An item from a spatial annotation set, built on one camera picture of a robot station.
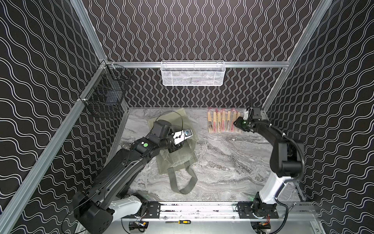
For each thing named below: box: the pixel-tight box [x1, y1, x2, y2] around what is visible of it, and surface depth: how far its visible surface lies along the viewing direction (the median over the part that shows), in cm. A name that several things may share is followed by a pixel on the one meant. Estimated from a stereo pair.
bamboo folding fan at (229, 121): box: [226, 110, 232, 133], surface depth 112 cm
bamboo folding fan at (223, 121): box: [221, 110, 227, 133], surface depth 112 cm
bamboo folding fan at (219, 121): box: [216, 110, 223, 134], surface depth 112 cm
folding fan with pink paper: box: [213, 108, 218, 134], surface depth 115 cm
